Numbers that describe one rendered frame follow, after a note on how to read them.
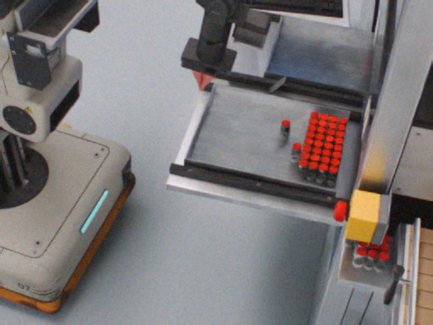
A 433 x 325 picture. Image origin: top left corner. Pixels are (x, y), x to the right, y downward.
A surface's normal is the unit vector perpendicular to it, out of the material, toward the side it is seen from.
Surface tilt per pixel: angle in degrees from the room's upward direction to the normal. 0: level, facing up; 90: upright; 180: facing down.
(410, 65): 90
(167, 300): 0
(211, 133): 0
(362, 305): 90
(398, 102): 90
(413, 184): 90
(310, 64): 0
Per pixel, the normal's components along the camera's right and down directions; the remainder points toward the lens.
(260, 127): 0.08, -0.68
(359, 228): -0.20, 0.70
